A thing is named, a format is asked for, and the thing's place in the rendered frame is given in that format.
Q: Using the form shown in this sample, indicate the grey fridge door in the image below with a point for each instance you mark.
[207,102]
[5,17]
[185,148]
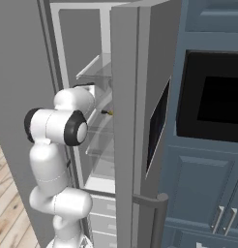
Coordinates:
[127,97]

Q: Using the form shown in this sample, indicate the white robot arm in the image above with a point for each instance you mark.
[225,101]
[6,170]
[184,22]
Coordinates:
[48,161]

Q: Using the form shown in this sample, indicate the black built-in oven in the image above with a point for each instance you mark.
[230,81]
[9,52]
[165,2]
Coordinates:
[211,97]

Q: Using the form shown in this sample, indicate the blue cupboard unit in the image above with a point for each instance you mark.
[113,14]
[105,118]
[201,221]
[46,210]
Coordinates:
[180,38]

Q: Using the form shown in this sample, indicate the white fridge drawer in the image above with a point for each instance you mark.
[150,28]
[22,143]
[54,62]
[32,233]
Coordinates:
[103,226]
[103,206]

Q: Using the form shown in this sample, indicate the clear glass fridge shelf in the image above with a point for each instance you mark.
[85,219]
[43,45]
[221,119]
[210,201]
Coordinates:
[95,66]
[101,145]

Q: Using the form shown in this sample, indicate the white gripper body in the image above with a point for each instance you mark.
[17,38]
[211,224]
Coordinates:
[102,93]

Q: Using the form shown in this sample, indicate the grey fridge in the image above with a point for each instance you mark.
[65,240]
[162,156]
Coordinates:
[21,64]

